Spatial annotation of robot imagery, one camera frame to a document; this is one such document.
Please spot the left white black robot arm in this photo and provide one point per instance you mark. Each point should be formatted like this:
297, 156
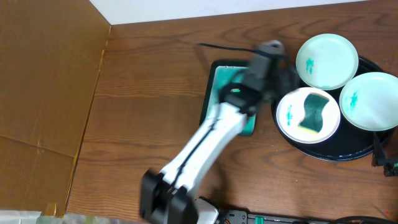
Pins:
171, 195

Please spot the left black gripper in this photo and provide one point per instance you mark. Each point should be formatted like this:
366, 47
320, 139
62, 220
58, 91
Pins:
280, 79

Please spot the far mint green plate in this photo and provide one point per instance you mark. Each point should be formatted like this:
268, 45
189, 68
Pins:
327, 61

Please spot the mint green plate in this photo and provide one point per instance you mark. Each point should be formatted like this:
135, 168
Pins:
369, 101
327, 61

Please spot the white plate with green stain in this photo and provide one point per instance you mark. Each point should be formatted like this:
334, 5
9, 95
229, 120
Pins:
290, 112

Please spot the black tray with green water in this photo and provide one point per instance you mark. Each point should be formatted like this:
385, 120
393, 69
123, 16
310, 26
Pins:
217, 84

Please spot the green yellow sponge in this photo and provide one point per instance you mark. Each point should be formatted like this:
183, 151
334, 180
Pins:
313, 105

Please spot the brown cardboard sheet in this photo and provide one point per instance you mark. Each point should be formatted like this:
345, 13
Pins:
51, 56

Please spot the near mint green plate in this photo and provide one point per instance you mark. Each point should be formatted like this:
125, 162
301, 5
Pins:
369, 101

